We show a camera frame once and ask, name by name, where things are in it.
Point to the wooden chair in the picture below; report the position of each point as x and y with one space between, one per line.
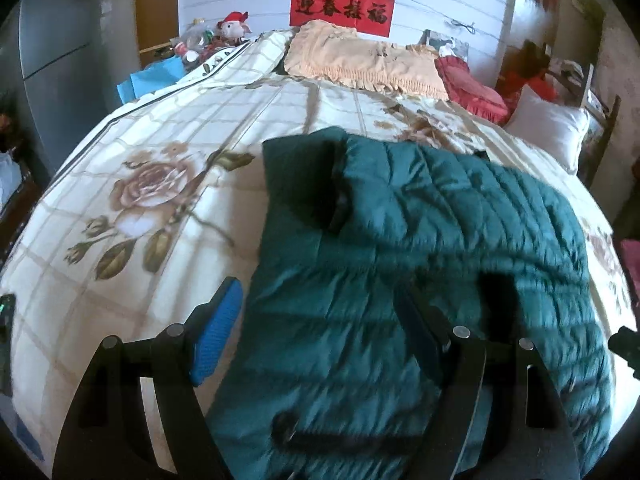
607 125

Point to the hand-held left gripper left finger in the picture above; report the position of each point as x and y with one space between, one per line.
217 330

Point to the white pillow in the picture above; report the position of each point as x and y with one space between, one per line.
545 125

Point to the red wall banner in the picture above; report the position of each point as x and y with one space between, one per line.
305 15

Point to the wall picture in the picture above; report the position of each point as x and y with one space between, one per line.
450 42

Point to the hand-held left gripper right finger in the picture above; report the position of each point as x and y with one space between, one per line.
420 330

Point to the grey refrigerator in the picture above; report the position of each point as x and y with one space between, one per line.
60 60

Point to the wooden door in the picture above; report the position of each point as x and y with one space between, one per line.
157 5

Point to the red and white plush toy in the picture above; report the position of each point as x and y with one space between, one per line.
234 27

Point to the red ruffled pillow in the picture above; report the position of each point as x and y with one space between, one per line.
470 90

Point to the floral white bed quilt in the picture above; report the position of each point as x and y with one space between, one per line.
150 135

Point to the red garment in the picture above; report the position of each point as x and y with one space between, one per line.
530 77

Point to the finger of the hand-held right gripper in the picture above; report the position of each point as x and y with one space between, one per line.
627 350

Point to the pile of plastic bottles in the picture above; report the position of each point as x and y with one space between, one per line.
195 42

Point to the blue bag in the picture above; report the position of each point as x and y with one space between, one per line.
150 80

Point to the peach ruffled pillow cover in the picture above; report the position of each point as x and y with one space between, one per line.
360 60

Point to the teal quilted down jacket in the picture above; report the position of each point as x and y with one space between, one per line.
350 310

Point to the maroon knitted cloth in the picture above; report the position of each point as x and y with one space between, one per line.
631 270

